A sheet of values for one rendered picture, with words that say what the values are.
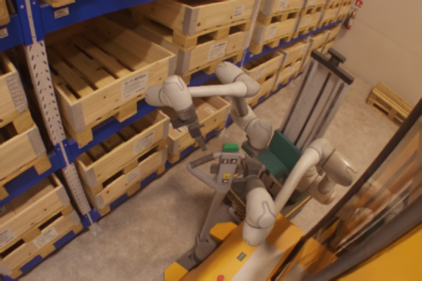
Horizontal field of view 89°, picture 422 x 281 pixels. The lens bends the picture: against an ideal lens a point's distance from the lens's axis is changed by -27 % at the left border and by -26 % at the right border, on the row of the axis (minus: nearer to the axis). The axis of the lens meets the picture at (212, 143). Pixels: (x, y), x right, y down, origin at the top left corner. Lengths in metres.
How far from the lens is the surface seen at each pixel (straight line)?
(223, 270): 1.69
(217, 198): 1.71
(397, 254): 0.66
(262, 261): 1.77
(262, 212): 1.04
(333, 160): 1.46
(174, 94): 1.25
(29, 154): 1.58
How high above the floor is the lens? 2.47
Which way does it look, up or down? 47 degrees down
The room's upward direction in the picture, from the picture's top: 14 degrees clockwise
